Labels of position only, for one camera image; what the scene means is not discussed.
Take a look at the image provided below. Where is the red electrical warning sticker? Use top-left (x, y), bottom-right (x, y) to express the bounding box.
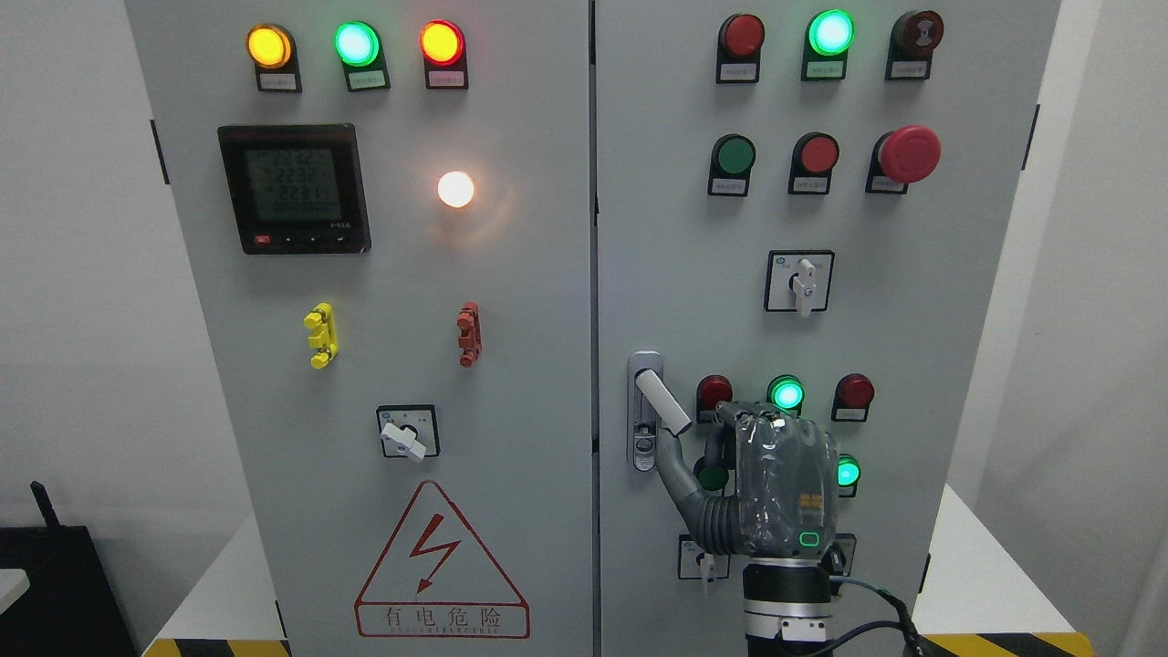
top-left (354, 480), bottom-right (531, 639)

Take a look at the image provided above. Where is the red toggle clamp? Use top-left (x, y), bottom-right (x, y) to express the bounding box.
top-left (456, 302), bottom-right (484, 369)

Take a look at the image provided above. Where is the white rotary switch upper right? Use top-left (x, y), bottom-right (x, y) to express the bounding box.
top-left (764, 250), bottom-right (835, 318)

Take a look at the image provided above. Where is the black box at left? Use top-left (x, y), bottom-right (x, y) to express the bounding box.
top-left (1, 482), bottom-right (137, 656)

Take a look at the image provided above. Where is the red push button upper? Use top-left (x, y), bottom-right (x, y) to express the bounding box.
top-left (787, 130), bottom-right (841, 195)

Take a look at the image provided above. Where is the dark red indicator middle right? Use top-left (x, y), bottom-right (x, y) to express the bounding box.
top-left (830, 373), bottom-right (875, 422)

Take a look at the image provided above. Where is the grey right cabinet door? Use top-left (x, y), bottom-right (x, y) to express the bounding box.
top-left (595, 1), bottom-right (1059, 656)

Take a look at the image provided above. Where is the green lit push button lower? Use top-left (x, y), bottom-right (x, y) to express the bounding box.
top-left (836, 454), bottom-right (862, 498)

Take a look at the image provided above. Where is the silver door handle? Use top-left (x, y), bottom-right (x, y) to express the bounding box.
top-left (626, 350), bottom-right (693, 473)

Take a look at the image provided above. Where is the black selector knob switch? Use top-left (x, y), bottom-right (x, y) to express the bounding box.
top-left (820, 533), bottom-right (858, 578)

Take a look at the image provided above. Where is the red lit indicator light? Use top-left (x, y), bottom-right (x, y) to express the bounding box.
top-left (418, 18), bottom-right (470, 89)

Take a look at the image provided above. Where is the dark red indicator top right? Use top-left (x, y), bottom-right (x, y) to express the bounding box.
top-left (714, 13), bottom-right (765, 87)

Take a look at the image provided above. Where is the black digital power meter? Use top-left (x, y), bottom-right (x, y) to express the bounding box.
top-left (217, 123), bottom-right (371, 256)

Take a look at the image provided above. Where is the dark red indicator middle left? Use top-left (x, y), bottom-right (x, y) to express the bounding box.
top-left (695, 374), bottom-right (734, 424)

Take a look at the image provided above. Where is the red emergency stop button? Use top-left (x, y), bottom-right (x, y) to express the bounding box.
top-left (865, 124), bottom-right (943, 195)

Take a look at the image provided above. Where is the green lit indicator middle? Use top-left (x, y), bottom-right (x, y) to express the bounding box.
top-left (766, 374), bottom-right (805, 414)

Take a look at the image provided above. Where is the dark red indicator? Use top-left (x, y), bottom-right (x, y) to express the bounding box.
top-left (830, 373), bottom-right (875, 422)
top-left (714, 13), bottom-right (765, 87)
top-left (695, 374), bottom-right (734, 424)

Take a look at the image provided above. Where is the green lit indicator top right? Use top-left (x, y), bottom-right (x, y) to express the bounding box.
top-left (801, 8), bottom-right (855, 79)

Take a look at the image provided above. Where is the dark red buzzer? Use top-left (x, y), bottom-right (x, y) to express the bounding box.
top-left (885, 11), bottom-right (945, 79)

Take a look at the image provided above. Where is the white rotary switch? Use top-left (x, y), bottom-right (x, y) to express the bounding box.
top-left (676, 534), bottom-right (731, 596)
top-left (764, 250), bottom-right (835, 318)

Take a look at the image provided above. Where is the green push button upper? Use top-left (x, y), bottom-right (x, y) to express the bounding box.
top-left (705, 133), bottom-right (756, 198)

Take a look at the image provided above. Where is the white lit indicator light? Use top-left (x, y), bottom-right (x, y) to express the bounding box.
top-left (434, 171), bottom-right (477, 209)

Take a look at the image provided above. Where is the white rotary switch left door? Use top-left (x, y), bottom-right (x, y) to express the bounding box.
top-left (376, 404), bottom-right (442, 463)

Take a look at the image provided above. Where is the green lit indicator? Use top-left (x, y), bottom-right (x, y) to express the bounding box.
top-left (801, 8), bottom-right (855, 79)
top-left (766, 374), bottom-right (805, 414)

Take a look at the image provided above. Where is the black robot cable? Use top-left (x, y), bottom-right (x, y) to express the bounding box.
top-left (809, 549), bottom-right (941, 657)

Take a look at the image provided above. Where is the green indicator light top left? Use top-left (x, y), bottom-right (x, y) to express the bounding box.
top-left (333, 20), bottom-right (391, 92)

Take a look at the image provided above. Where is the white rotary switch lower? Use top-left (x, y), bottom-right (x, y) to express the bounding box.
top-left (676, 534), bottom-right (731, 596)

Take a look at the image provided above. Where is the grey left cabinet door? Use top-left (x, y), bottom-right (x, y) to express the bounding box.
top-left (126, 1), bottom-right (593, 656)

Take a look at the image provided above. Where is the yellow toggle clamp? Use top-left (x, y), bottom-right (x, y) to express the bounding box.
top-left (303, 302), bottom-right (339, 369)

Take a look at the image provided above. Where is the yellow indicator light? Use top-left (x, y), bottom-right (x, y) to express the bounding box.
top-left (245, 25), bottom-right (303, 94)

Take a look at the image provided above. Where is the grey cabinet door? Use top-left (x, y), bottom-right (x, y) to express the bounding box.
top-left (595, 1), bottom-right (1059, 656)
top-left (126, 1), bottom-right (593, 656)

